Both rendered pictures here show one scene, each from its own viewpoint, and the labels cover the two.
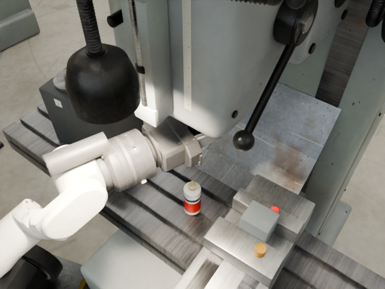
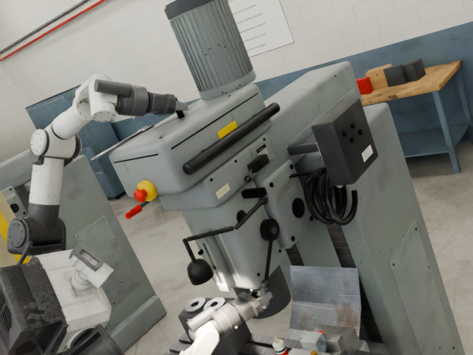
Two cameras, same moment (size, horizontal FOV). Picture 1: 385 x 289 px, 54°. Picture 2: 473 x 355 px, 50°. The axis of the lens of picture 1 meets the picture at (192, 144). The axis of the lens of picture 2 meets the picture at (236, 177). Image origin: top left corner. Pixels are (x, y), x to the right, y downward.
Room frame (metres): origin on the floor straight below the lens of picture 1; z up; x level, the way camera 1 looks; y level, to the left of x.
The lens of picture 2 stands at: (-1.04, -0.31, 2.11)
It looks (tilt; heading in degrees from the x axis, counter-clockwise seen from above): 17 degrees down; 8
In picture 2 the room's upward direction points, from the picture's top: 23 degrees counter-clockwise
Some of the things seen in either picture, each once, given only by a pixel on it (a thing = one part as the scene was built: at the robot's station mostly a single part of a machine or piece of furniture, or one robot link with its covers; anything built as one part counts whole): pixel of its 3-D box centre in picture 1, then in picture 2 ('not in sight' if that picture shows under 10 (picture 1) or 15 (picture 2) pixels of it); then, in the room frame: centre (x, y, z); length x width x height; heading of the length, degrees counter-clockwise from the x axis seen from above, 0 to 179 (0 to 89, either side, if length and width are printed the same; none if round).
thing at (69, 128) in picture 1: (95, 114); (214, 324); (0.72, 0.25, 1.03); 0.22 x 0.12 x 0.20; 60
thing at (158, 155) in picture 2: not in sight; (194, 138); (0.49, -0.02, 1.81); 0.47 x 0.26 x 0.16; 143
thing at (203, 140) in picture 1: (208, 140); (265, 299); (0.45, -0.03, 1.22); 0.06 x 0.02 x 0.03; 121
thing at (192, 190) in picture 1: (192, 195); (280, 349); (0.50, 0.00, 0.98); 0.04 x 0.04 x 0.11
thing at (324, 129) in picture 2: not in sight; (348, 141); (0.52, -0.46, 1.62); 0.20 x 0.09 x 0.21; 143
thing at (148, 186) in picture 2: not in sight; (146, 190); (0.30, 0.13, 1.76); 0.06 x 0.02 x 0.06; 53
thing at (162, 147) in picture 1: (154, 148); (238, 311); (0.43, 0.07, 1.22); 0.13 x 0.12 x 0.10; 31
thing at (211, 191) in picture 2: not in sight; (216, 172); (0.51, -0.04, 1.68); 0.34 x 0.24 x 0.10; 143
